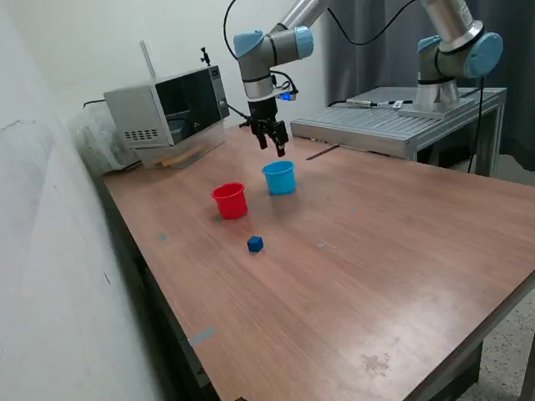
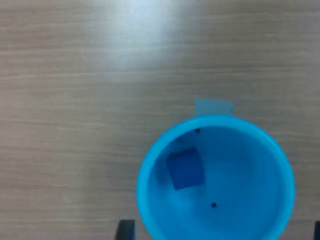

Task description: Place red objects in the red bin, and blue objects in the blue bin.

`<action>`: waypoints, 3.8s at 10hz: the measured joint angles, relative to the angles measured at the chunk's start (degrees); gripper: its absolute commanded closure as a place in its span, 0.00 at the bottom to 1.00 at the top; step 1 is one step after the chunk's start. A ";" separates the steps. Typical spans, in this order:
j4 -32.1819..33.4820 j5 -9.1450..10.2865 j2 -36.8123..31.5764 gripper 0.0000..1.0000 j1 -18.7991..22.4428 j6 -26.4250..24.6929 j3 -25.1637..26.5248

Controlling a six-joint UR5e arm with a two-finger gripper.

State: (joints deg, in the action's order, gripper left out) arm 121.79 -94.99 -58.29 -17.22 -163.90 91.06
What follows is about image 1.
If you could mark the silver microwave oven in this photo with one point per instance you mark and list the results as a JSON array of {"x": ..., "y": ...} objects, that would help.
[{"x": 138, "y": 113}]

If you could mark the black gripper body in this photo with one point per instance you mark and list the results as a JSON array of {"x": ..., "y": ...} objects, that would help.
[{"x": 263, "y": 109}]

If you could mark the grey tape strip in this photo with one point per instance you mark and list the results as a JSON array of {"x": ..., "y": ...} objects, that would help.
[{"x": 201, "y": 336}]

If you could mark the wooden blocks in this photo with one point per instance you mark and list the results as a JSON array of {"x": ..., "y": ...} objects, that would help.
[{"x": 167, "y": 162}]

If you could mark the thin white rod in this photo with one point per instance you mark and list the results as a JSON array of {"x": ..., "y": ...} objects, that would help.
[{"x": 148, "y": 58}]

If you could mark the aluminium robot mounting table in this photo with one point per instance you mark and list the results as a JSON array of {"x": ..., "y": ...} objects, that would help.
[{"x": 368, "y": 121}]

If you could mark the silver blue UR5e robot arm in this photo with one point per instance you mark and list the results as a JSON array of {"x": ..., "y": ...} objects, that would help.
[{"x": 267, "y": 46}]

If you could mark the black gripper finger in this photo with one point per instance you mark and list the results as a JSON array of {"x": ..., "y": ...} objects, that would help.
[
  {"x": 280, "y": 135},
  {"x": 261, "y": 133}
]

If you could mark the clear plastic bag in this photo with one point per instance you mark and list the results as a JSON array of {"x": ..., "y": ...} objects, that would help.
[{"x": 96, "y": 142}]

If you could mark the red plastic cup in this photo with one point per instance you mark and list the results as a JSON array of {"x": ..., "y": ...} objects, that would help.
[{"x": 230, "y": 206}]

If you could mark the dark grey curtain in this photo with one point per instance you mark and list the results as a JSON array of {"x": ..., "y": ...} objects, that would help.
[{"x": 376, "y": 71}]

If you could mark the blue plastic cup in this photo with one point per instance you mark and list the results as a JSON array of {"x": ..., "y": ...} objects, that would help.
[{"x": 280, "y": 184}]

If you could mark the blue cube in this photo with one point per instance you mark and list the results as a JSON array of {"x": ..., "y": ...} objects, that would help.
[{"x": 255, "y": 244}]

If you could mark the small black camera mount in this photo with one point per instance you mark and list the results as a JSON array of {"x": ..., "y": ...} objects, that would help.
[{"x": 205, "y": 56}]

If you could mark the black flat strip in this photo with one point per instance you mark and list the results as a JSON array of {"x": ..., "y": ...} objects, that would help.
[{"x": 322, "y": 152}]

